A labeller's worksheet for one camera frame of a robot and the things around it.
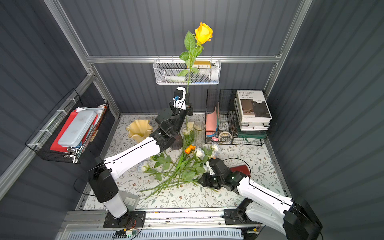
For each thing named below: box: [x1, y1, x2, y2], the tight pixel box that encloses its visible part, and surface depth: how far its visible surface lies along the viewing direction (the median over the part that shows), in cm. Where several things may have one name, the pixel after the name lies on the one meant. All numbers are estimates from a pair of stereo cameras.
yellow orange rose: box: [177, 22, 214, 93], surface depth 54 cm
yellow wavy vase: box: [126, 119, 153, 143], surface depth 90 cm
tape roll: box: [218, 131, 232, 143], surface depth 104 cm
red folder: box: [50, 110, 99, 153], surface depth 71 cm
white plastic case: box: [57, 110, 97, 147], surface depth 71 cm
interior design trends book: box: [236, 90, 273, 123], surface depth 93 cm
